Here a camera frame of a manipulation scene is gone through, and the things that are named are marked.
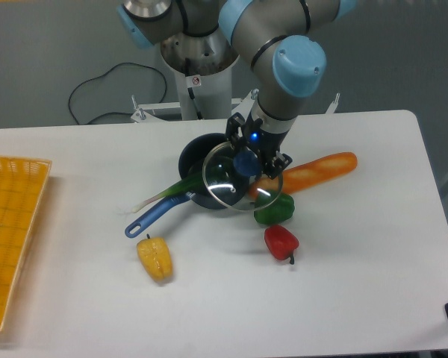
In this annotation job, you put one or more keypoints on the orange baguette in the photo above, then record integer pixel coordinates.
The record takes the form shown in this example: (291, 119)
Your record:
(318, 171)

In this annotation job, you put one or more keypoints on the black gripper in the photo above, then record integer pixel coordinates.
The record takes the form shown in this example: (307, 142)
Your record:
(263, 136)

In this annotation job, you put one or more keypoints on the yellow bell pepper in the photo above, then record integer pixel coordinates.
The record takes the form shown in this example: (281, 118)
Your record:
(155, 257)

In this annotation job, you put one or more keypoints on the green bell pepper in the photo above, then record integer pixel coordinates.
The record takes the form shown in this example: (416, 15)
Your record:
(273, 208)

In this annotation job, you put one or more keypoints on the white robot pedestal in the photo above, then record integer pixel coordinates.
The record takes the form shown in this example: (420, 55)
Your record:
(202, 67)

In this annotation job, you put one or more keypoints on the yellow woven basket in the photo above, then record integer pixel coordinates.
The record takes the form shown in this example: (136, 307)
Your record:
(22, 184)

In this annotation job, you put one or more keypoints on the glass pot lid blue knob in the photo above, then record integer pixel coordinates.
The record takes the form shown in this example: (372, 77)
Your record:
(242, 175)

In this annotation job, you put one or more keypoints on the dark blue saucepan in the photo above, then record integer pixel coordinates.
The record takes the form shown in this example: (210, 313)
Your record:
(195, 150)

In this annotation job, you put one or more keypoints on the red bell pepper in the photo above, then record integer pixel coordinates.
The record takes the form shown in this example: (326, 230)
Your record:
(281, 243)

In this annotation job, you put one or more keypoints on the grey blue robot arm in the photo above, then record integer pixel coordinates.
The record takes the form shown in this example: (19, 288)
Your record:
(271, 36)

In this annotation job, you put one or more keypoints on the green onion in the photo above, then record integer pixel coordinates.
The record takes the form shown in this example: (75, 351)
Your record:
(193, 182)

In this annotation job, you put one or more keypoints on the white metal base frame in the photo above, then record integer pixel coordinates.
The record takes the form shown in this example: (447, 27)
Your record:
(171, 111)

